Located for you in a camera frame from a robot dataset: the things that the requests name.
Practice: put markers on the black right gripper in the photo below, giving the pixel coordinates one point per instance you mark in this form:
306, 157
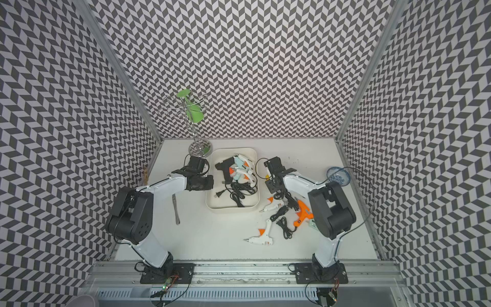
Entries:
270, 184

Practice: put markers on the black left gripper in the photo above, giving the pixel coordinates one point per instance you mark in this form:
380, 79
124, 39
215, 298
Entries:
210, 185

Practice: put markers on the white glue gun orange trigger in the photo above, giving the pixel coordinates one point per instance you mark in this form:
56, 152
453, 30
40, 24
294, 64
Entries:
243, 176

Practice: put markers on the white plastic storage box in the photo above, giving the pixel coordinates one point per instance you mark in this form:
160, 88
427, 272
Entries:
235, 182

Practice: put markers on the black glue gun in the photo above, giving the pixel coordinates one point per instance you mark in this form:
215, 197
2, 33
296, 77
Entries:
235, 193

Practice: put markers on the small white glue gun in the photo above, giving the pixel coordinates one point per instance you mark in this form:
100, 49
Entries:
272, 204

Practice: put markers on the mint green glue gun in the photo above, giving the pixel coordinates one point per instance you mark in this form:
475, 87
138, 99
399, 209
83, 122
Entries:
240, 162

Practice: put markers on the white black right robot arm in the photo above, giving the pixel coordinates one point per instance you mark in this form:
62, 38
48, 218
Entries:
332, 212

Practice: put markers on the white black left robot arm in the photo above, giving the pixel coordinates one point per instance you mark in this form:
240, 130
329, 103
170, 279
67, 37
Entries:
130, 219

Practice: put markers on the mint glue gun front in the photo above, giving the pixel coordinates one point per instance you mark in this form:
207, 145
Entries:
313, 225

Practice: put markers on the metal file tool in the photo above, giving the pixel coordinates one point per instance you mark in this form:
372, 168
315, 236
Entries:
175, 205

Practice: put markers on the blue white ceramic bowl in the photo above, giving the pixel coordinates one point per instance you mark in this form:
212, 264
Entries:
339, 175

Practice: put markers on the silver stand green leaves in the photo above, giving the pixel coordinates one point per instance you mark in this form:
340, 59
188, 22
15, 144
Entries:
194, 107

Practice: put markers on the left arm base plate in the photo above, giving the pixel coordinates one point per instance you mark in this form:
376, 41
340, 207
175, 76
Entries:
183, 272

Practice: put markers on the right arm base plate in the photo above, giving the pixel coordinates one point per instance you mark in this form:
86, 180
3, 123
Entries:
309, 273

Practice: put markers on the aluminium front rail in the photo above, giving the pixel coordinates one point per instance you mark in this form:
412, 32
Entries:
359, 273

